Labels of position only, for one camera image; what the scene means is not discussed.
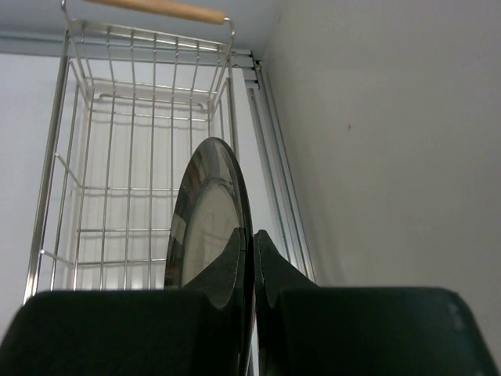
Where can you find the checkered rim dark plate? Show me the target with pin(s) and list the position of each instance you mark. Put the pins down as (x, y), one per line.
(210, 256)

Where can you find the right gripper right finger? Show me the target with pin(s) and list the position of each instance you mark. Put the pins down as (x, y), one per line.
(305, 329)

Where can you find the right aluminium frame rail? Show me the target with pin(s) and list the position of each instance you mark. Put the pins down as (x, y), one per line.
(259, 145)

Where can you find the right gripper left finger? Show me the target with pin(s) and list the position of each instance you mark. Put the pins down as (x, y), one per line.
(194, 330)

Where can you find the white wire dish rack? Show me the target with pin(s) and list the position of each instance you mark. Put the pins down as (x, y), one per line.
(131, 106)

